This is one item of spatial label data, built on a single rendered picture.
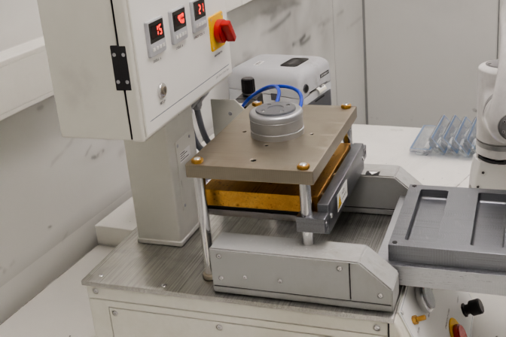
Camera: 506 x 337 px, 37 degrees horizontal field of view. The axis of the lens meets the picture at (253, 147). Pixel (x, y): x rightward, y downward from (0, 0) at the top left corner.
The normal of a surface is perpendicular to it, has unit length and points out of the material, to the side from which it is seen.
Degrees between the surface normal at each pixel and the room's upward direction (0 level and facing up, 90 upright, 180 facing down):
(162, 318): 90
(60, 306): 0
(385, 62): 90
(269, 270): 90
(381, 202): 90
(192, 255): 0
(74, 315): 0
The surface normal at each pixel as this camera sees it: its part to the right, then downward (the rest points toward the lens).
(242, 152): -0.08, -0.93
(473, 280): -0.33, 0.36
